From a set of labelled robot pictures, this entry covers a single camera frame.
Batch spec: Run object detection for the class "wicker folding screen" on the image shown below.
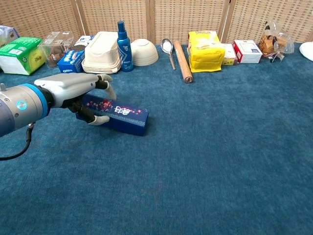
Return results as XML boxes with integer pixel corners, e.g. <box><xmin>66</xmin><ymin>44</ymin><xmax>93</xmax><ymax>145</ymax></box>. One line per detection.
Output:
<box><xmin>0</xmin><ymin>0</ymin><xmax>313</xmax><ymax>46</ymax></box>

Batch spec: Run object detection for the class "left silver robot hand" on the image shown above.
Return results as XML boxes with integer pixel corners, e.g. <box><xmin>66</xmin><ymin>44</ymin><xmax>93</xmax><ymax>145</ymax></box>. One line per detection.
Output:
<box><xmin>34</xmin><ymin>72</ymin><xmax>117</xmax><ymax>126</ymax></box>

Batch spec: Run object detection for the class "white red carton box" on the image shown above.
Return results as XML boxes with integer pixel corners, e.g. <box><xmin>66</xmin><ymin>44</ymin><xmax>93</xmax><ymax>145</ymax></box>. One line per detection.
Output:
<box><xmin>233</xmin><ymin>40</ymin><xmax>263</xmax><ymax>64</ymax></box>

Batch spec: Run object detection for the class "clear bag of cookies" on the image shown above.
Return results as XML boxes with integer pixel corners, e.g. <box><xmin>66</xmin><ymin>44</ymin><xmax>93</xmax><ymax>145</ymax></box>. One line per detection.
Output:
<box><xmin>258</xmin><ymin>21</ymin><xmax>295</xmax><ymax>64</ymax></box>

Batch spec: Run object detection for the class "blue spray bottle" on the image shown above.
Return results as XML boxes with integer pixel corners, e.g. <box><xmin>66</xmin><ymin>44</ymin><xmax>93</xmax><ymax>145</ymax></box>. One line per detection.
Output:
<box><xmin>116</xmin><ymin>21</ymin><xmax>134</xmax><ymax>72</ymax></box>

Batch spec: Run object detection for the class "white blue tissue pack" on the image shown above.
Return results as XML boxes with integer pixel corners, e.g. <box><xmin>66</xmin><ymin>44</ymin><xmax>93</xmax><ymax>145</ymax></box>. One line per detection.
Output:
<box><xmin>0</xmin><ymin>25</ymin><xmax>20</xmax><ymax>47</ymax></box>

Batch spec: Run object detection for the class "blue glasses case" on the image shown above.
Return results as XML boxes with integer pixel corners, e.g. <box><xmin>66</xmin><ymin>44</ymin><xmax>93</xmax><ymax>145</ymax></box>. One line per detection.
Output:
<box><xmin>75</xmin><ymin>94</ymin><xmax>150</xmax><ymax>137</ymax></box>

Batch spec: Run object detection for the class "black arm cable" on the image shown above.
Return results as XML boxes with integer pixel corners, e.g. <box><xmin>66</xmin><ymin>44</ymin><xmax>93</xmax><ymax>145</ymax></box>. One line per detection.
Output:
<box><xmin>0</xmin><ymin>122</ymin><xmax>35</xmax><ymax>162</ymax></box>

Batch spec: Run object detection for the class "metal spoon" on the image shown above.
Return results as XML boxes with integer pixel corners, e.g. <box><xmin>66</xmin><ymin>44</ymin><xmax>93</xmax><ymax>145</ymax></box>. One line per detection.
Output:
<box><xmin>160</xmin><ymin>38</ymin><xmax>177</xmax><ymax>71</ymax></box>

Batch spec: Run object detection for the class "yellow biscuit bag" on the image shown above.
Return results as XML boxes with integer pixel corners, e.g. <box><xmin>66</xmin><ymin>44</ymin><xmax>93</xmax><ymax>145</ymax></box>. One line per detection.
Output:
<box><xmin>187</xmin><ymin>30</ymin><xmax>225</xmax><ymax>73</ymax></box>

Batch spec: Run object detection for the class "white foam mannequin head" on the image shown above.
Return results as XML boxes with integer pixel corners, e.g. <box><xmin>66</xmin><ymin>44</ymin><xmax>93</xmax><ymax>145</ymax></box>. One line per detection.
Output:
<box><xmin>299</xmin><ymin>41</ymin><xmax>313</xmax><ymax>62</ymax></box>

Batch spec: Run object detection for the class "blue table cloth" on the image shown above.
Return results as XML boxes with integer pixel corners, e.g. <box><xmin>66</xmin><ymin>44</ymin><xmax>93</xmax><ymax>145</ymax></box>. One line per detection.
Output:
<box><xmin>0</xmin><ymin>43</ymin><xmax>313</xmax><ymax>235</ymax></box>

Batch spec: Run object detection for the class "small pink snack pack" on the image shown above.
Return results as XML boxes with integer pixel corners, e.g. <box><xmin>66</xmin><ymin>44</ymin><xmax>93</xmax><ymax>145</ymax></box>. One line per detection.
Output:
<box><xmin>221</xmin><ymin>43</ymin><xmax>239</xmax><ymax>66</ymax></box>

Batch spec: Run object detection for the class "clear plastic snack box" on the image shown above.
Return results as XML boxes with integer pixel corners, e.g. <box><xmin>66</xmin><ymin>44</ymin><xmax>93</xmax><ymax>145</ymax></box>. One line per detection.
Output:
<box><xmin>38</xmin><ymin>31</ymin><xmax>75</xmax><ymax>68</ymax></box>

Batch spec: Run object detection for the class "green tissue pack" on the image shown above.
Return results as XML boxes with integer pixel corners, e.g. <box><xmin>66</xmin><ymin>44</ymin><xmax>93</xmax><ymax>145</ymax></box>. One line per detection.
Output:
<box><xmin>0</xmin><ymin>37</ymin><xmax>46</xmax><ymax>76</ymax></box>

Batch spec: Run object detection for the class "blue Oreo box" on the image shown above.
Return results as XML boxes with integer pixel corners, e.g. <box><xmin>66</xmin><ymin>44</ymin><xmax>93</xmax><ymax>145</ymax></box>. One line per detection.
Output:
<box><xmin>57</xmin><ymin>50</ymin><xmax>86</xmax><ymax>74</ymax></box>

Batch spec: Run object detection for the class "beige upturned bowl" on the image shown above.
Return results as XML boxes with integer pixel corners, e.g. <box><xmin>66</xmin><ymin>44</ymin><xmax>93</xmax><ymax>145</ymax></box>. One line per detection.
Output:
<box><xmin>131</xmin><ymin>38</ymin><xmax>159</xmax><ymax>67</ymax></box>

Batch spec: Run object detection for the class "beige lidded lunch box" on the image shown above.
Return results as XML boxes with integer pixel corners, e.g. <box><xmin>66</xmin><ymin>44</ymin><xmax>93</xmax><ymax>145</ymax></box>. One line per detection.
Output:
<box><xmin>81</xmin><ymin>31</ymin><xmax>122</xmax><ymax>74</ymax></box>

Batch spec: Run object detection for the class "white blue cookie packet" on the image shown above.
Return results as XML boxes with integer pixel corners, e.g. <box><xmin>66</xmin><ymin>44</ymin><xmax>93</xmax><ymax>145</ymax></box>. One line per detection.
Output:
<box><xmin>74</xmin><ymin>35</ymin><xmax>95</xmax><ymax>52</ymax></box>

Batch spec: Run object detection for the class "wooden rolling pin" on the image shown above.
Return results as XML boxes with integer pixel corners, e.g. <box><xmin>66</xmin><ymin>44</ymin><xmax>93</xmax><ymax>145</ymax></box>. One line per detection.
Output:
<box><xmin>174</xmin><ymin>40</ymin><xmax>194</xmax><ymax>84</ymax></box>

